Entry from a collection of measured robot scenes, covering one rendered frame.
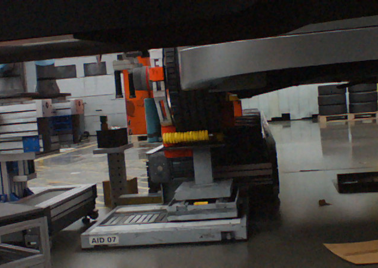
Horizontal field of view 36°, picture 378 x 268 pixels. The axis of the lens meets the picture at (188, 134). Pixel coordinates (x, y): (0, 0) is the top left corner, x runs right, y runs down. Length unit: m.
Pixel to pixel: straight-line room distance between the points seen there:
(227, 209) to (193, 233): 0.24
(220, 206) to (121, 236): 0.52
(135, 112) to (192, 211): 0.94
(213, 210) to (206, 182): 0.28
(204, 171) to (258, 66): 1.18
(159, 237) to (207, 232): 0.24
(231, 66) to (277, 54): 0.18
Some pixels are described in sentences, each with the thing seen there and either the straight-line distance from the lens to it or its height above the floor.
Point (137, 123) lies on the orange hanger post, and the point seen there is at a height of 0.59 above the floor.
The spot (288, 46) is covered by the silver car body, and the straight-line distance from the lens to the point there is 2.18.
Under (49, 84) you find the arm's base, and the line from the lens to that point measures 3.63.
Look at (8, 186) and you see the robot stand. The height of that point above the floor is 0.31.
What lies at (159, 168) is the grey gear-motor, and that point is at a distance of 3.50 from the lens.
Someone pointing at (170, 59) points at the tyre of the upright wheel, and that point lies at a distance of 2.97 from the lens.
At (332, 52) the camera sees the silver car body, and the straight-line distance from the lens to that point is 2.19.
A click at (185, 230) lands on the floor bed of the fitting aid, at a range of 2.90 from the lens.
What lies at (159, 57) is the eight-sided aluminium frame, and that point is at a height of 0.94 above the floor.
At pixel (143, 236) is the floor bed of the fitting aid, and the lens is 2.94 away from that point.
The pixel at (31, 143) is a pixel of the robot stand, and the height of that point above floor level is 0.55.
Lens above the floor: 0.69
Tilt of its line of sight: 3 degrees down
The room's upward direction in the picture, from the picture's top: 5 degrees counter-clockwise
